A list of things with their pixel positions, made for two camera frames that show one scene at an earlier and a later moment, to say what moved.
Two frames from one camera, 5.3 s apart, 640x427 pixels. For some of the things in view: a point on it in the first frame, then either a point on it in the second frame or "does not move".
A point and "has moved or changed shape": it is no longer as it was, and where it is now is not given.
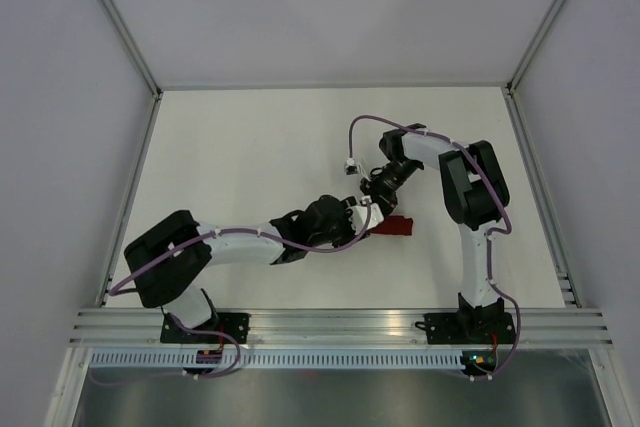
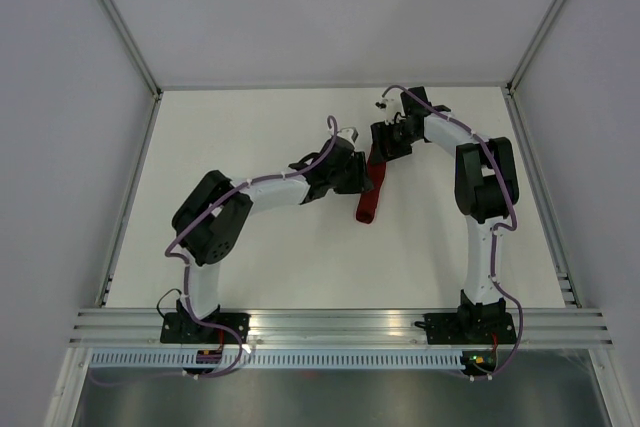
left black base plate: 233,324 does not move
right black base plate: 468,328 does not move
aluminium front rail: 111,327 does not move
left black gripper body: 341,235 to 341,180
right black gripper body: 383,189 to 403,135
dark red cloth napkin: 394,225 has moved or changed shape
